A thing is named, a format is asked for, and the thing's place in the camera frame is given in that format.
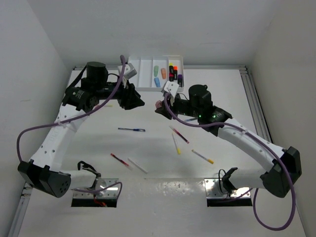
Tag green eraser case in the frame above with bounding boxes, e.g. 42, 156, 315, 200
154, 65, 159, 77

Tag orange cap highlighter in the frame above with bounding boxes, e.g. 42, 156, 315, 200
173, 66, 178, 78

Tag purple cap black highlighter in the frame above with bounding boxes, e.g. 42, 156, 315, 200
177, 74, 183, 87

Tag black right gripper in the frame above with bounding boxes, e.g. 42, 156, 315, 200
155, 92, 200, 119

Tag white divided organizer tray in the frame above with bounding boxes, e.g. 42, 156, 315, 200
128, 55, 185, 92

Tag pink eraser case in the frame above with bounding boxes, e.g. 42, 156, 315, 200
155, 100, 163, 109

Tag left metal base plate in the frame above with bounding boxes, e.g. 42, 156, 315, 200
73, 178, 122, 199

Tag yellow cap black highlighter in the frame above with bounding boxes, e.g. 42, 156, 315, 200
169, 63, 173, 74

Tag white marker pen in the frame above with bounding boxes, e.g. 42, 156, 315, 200
128, 158, 148, 174

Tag blue ballpoint pen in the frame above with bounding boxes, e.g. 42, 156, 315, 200
118, 127, 146, 132

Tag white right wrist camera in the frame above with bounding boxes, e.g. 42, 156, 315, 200
161, 81, 179, 99

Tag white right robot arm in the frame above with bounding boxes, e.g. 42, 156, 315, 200
155, 81, 302, 198

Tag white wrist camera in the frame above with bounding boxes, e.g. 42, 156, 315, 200
118, 63, 137, 80
161, 81, 179, 99

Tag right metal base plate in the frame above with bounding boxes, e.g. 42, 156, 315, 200
204, 178, 251, 200

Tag pink cap black highlighter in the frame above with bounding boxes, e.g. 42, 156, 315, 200
169, 73, 174, 81

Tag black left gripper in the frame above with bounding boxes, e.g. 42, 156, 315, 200
95, 75, 144, 110

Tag dark red gel pen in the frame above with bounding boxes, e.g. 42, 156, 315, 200
169, 126, 190, 144

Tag orange eraser case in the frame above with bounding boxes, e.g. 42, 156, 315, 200
161, 68, 166, 79

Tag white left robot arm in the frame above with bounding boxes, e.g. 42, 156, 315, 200
18, 62, 145, 198

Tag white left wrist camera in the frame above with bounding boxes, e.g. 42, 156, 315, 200
118, 63, 137, 80

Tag blue eraser case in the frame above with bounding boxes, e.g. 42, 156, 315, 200
154, 78, 160, 87

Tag metal base plate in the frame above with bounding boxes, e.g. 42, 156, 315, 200
73, 178, 122, 199
204, 178, 251, 200

